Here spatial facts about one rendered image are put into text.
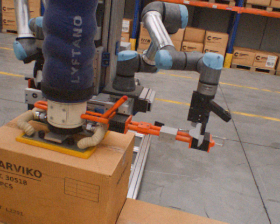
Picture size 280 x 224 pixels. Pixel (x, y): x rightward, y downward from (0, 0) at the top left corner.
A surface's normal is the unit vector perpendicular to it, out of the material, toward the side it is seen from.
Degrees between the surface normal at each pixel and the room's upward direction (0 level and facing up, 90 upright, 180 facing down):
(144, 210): 0
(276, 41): 90
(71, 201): 90
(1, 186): 90
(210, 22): 90
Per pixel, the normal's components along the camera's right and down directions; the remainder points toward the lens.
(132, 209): 0.12, -0.92
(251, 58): -0.14, 0.36
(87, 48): 0.80, -0.04
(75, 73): 0.62, 0.09
